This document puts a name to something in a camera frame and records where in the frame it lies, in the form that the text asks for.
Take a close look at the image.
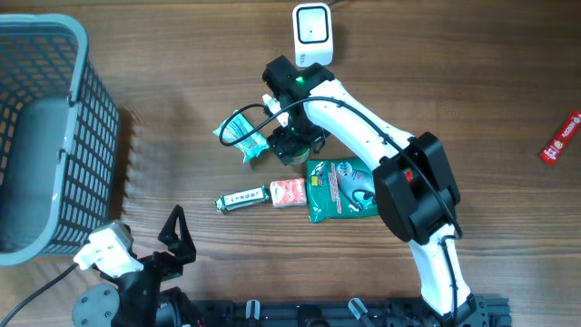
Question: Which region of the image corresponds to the grey plastic mesh basket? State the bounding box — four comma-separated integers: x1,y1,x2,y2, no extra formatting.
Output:
1,14,122,267

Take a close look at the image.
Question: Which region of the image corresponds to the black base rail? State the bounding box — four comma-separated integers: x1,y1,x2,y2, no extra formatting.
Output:
107,297,513,327

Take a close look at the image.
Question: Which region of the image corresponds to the green cap white bottle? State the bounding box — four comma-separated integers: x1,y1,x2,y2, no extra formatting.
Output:
291,152,310,165

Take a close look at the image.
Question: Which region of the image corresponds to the green 3M gloves packet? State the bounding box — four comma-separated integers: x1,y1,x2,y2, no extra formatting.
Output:
306,157,379,223

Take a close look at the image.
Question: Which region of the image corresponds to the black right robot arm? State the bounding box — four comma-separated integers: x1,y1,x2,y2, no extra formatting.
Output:
262,55,471,326

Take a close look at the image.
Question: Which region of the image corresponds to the white barcode scanner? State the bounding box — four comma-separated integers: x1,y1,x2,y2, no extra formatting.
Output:
291,3,334,68

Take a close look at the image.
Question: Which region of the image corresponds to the green white candy bar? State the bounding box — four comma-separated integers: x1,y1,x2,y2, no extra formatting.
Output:
214,185,270,212

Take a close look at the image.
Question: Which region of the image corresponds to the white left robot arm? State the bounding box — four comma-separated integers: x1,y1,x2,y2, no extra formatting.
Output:
72,205,206,327

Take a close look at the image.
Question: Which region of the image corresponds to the orange white small box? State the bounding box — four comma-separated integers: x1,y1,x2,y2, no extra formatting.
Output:
270,178,307,208

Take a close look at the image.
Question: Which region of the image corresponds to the teal white packet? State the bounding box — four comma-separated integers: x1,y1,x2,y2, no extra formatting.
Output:
213,114,269,164

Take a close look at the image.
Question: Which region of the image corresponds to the red Nescafe sachet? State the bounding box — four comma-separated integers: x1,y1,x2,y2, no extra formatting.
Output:
539,111,580,166

